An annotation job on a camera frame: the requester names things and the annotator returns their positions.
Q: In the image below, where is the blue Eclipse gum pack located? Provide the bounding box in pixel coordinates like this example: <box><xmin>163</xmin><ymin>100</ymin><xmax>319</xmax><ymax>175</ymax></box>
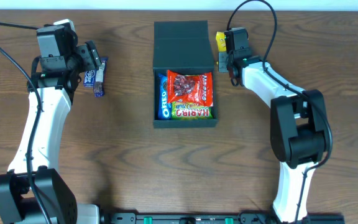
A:
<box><xmin>83</xmin><ymin>70</ymin><xmax>96</xmax><ymax>88</ymax></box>

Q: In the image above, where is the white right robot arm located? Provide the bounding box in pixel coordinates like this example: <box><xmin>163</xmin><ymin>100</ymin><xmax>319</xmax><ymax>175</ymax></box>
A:
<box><xmin>222</xmin><ymin>27</ymin><xmax>331</xmax><ymax>223</ymax></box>

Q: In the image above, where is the red dried fruit bag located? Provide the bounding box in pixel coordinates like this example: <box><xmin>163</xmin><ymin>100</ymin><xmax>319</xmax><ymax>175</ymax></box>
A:
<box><xmin>167</xmin><ymin>70</ymin><xmax>213</xmax><ymax>107</ymax></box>

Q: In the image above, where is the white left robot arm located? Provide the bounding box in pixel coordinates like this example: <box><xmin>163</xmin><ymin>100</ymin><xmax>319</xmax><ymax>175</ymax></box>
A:
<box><xmin>0</xmin><ymin>19</ymin><xmax>104</xmax><ymax>224</ymax></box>

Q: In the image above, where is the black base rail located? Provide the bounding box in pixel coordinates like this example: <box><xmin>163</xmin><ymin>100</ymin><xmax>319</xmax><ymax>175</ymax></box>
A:
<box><xmin>99</xmin><ymin>210</ymin><xmax>345</xmax><ymax>224</ymax></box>

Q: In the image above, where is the yellow sunflower seed bag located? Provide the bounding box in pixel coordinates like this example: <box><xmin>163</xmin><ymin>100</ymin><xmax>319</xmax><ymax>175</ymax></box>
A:
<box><xmin>216</xmin><ymin>32</ymin><xmax>226</xmax><ymax>52</ymax></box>

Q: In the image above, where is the dark blue chocolate bar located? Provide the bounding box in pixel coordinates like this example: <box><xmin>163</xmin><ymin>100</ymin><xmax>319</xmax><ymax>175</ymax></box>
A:
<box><xmin>93</xmin><ymin>57</ymin><xmax>108</xmax><ymax>97</ymax></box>

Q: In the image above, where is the black open gift box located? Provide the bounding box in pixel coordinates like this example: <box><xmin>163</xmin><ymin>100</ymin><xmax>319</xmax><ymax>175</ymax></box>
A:
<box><xmin>153</xmin><ymin>21</ymin><xmax>218</xmax><ymax>128</ymax></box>

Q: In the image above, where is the blue Oreo cookie pack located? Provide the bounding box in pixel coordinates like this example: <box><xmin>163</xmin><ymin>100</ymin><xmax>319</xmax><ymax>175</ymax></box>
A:
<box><xmin>158</xmin><ymin>73</ymin><xmax>172</xmax><ymax>120</ymax></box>

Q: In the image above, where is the green Haribo gummy bag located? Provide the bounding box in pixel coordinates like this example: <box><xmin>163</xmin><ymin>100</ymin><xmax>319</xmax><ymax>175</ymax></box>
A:
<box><xmin>172</xmin><ymin>101</ymin><xmax>213</xmax><ymax>120</ymax></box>

